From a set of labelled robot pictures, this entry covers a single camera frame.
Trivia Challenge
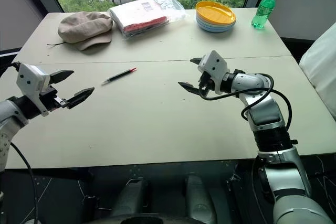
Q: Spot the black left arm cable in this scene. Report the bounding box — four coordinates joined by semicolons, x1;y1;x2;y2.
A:
9;142;39;224

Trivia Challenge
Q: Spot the beige fabric newsboy hat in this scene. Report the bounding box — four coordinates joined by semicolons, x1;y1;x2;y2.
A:
57;11;114;51

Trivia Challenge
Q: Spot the dark rounded shape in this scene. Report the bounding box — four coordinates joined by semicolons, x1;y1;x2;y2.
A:
109;177;151;220

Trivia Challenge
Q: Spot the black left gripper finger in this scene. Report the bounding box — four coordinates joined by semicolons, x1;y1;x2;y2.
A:
49;69;75;86
66;86;96;110

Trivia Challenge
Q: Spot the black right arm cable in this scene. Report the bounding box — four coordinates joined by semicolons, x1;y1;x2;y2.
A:
201;73;293;131

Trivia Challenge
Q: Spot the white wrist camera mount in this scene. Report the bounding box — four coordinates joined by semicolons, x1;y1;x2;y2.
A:
197;50;229;95
16;62;51;118

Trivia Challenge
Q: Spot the green plastic bottle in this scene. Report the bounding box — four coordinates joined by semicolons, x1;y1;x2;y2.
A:
251;0;279;29

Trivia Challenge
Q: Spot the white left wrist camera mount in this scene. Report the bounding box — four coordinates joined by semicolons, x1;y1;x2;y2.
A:
16;62;51;118

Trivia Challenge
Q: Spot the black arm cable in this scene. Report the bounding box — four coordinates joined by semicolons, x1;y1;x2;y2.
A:
201;73;293;131
9;142;39;224

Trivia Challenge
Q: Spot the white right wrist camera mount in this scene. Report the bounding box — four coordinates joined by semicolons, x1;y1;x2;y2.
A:
197;50;229;95

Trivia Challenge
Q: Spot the white cushion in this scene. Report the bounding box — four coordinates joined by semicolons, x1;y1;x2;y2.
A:
299;21;336;120

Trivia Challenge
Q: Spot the yellow plastic plate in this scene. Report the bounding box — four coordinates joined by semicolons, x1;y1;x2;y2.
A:
195;1;237;25

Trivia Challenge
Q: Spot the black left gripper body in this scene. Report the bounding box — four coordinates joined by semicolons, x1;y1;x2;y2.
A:
38;83;70;112

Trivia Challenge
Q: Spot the clear bag of folded cloths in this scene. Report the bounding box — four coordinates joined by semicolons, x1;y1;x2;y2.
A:
108;0;188;42

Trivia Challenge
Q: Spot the black pen with red trim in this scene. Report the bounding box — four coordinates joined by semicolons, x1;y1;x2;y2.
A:
100;69;132;87

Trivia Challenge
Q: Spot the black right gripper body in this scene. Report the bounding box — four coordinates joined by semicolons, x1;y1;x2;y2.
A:
198;71;216;98

